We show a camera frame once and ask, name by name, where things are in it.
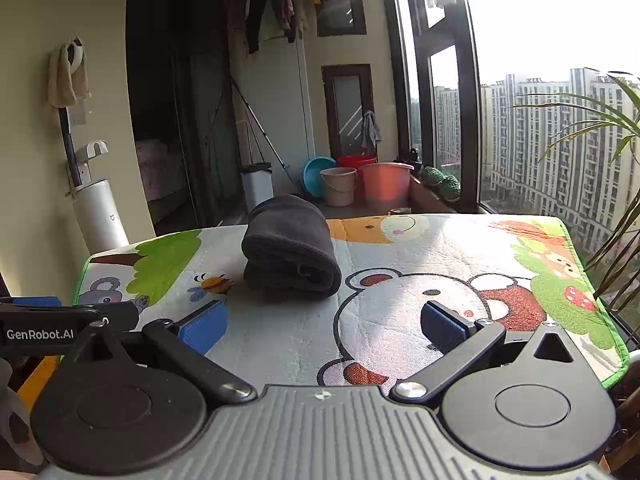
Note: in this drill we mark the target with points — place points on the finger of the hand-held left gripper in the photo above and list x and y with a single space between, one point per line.
35 302

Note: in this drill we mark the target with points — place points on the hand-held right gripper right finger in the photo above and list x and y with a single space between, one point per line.
442 325

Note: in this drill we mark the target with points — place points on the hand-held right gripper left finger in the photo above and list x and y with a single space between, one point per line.
205 327

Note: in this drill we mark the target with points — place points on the dark grey knit garment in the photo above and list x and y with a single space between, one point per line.
290 245

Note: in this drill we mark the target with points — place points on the yellow object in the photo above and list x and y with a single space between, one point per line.
42 375

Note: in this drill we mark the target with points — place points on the printed animal play mat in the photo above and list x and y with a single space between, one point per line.
400 260

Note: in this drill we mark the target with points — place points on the white stick vacuum cleaner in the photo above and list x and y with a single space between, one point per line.
100 215

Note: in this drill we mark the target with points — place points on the round green potted plant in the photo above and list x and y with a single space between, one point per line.
431 176
449 187

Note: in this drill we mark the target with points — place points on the white trash bin black lid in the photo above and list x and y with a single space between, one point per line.
257 187

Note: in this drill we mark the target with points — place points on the orange plastic bucket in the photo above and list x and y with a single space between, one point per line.
385 182

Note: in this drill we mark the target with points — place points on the pink bedding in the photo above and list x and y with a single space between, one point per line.
160 170

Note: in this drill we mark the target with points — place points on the beige plastic bucket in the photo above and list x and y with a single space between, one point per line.
339 190

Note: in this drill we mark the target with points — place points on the small black object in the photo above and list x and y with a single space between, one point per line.
414 156

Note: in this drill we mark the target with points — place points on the red plastic bucket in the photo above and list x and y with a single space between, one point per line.
355 161

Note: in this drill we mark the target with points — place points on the blue plastic basin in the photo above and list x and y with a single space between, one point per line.
315 175

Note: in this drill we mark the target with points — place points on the grey hanging cloth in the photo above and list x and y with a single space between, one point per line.
371 132

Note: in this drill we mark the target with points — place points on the metal mop pole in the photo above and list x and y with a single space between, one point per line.
260 129

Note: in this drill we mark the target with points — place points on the beige hanging towel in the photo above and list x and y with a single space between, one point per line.
62 75

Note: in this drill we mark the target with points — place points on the dark framed glass door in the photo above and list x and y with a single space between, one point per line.
347 105

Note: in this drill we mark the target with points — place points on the tall palm plant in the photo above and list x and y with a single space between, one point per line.
627 147

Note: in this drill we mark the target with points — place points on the black window frame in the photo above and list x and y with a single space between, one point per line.
467 110

